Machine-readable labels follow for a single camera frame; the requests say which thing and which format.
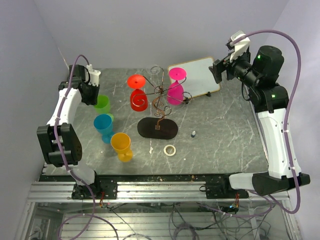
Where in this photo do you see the purple cable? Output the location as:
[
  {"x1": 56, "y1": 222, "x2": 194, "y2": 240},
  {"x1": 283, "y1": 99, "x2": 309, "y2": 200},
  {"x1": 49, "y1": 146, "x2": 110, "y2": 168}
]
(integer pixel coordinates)
[
  {"x1": 53, "y1": 54, "x2": 118, "y2": 240},
  {"x1": 232, "y1": 29, "x2": 302, "y2": 215}
]

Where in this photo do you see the small whiteboard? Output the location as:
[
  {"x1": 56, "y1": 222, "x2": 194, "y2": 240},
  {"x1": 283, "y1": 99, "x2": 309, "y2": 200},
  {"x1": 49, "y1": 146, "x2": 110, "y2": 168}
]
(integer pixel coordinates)
[{"x1": 167, "y1": 56, "x2": 220, "y2": 98}]

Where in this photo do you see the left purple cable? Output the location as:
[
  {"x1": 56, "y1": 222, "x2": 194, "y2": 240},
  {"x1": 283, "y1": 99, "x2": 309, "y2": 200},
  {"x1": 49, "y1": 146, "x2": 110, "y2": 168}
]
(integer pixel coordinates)
[{"x1": 53, "y1": 54, "x2": 118, "y2": 240}]

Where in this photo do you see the green wine glass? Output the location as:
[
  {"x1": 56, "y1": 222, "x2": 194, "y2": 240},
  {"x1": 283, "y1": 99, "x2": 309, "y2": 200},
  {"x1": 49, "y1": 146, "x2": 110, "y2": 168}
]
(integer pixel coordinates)
[{"x1": 94, "y1": 95, "x2": 114, "y2": 121}]

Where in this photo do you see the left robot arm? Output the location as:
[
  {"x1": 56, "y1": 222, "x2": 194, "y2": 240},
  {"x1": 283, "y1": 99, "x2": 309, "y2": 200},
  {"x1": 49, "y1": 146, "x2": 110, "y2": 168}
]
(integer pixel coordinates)
[{"x1": 36, "y1": 64, "x2": 102, "y2": 200}]

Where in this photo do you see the clear wine glass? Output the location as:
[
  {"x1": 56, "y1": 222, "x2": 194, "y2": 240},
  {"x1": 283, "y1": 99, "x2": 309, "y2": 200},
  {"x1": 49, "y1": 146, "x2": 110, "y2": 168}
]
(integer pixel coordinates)
[{"x1": 149, "y1": 65, "x2": 162, "y2": 80}]

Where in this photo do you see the small blue bottle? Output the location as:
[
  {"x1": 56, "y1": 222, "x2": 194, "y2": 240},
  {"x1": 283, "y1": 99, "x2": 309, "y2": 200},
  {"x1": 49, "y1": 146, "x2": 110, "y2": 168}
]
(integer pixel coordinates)
[{"x1": 191, "y1": 130, "x2": 196, "y2": 138}]

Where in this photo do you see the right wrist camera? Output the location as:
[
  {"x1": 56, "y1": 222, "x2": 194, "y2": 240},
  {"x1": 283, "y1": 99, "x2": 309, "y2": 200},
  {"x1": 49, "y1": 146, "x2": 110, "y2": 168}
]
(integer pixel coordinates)
[{"x1": 227, "y1": 30, "x2": 251, "y2": 63}]

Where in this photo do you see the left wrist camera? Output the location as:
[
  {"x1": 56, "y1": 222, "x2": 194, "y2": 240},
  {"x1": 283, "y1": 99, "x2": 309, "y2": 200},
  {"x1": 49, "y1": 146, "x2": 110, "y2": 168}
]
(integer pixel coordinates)
[{"x1": 86, "y1": 64, "x2": 101, "y2": 87}]

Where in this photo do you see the aluminium frame rail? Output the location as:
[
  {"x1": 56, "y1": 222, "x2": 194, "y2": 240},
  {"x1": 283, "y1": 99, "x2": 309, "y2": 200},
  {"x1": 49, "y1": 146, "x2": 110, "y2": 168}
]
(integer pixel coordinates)
[{"x1": 26, "y1": 181, "x2": 291, "y2": 203}]

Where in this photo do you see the metal wine glass rack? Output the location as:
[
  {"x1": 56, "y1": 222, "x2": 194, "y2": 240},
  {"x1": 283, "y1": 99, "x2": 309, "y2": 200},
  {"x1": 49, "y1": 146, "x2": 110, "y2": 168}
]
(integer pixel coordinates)
[{"x1": 137, "y1": 67, "x2": 193, "y2": 140}]

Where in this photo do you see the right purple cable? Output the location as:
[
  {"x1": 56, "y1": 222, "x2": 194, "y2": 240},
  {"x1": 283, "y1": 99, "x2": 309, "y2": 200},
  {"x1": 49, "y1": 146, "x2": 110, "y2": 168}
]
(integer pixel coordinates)
[{"x1": 232, "y1": 29, "x2": 302, "y2": 215}]

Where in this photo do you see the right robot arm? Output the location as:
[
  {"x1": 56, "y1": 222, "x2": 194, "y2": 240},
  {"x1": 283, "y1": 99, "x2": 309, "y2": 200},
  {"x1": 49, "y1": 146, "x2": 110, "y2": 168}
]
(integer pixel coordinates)
[{"x1": 208, "y1": 45, "x2": 311, "y2": 198}]

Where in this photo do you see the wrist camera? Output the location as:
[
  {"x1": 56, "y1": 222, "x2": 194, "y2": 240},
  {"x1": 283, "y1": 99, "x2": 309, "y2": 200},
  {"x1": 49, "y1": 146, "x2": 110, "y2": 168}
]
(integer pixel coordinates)
[
  {"x1": 86, "y1": 64, "x2": 101, "y2": 87},
  {"x1": 227, "y1": 30, "x2": 251, "y2": 63}
]

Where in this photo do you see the pink wine glass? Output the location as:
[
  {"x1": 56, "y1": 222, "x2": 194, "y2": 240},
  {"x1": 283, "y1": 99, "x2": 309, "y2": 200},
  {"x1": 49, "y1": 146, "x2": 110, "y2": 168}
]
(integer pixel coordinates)
[{"x1": 167, "y1": 67, "x2": 187, "y2": 106}]

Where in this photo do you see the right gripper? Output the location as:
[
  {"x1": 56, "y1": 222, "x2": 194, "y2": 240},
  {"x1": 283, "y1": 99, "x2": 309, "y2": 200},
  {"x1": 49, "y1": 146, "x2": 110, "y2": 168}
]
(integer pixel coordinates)
[{"x1": 209, "y1": 47, "x2": 261, "y2": 88}]

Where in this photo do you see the blue wine glass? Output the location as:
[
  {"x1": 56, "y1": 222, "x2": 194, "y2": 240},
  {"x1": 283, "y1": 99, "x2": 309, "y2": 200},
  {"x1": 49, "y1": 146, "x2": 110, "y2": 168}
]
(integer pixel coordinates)
[{"x1": 93, "y1": 114, "x2": 115, "y2": 144}]

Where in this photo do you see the orange wine glass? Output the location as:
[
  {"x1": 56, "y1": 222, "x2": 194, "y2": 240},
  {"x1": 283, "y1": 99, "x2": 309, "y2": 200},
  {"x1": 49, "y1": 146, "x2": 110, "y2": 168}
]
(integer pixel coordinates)
[{"x1": 110, "y1": 132, "x2": 133, "y2": 163}]

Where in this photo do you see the red wine glass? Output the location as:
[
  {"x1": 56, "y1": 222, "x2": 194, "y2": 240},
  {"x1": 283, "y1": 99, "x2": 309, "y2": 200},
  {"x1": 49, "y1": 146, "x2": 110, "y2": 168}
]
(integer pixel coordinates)
[{"x1": 127, "y1": 74, "x2": 148, "y2": 112}]

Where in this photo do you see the masking tape roll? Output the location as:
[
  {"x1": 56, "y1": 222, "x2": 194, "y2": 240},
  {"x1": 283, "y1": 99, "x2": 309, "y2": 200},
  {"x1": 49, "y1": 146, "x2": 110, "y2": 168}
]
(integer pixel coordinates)
[{"x1": 163, "y1": 144, "x2": 177, "y2": 157}]

